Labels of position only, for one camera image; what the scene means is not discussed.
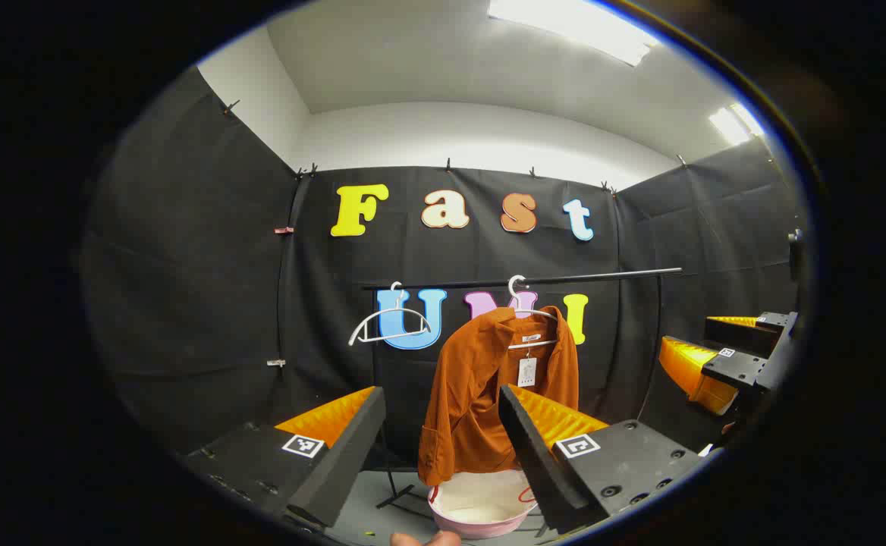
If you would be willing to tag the black backdrop cloth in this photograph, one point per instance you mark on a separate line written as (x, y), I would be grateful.
(208, 265)

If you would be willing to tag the black clothes rack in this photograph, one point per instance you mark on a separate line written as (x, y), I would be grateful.
(602, 275)

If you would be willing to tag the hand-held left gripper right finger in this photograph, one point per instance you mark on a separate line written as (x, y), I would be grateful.
(534, 455)

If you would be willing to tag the white clothes hanger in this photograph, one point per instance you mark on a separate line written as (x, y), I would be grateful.
(397, 302)
(532, 345)

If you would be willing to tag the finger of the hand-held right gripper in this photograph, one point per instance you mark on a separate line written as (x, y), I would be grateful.
(731, 368)
(743, 335)

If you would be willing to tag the pink laundry hamper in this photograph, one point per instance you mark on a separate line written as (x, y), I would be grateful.
(481, 504)

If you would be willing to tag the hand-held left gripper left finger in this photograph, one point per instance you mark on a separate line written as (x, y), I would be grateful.
(352, 455)

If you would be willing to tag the small ceiling light panel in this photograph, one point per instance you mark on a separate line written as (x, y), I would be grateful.
(735, 123)

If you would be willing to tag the large ceiling light panel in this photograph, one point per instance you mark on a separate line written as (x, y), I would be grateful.
(572, 23)

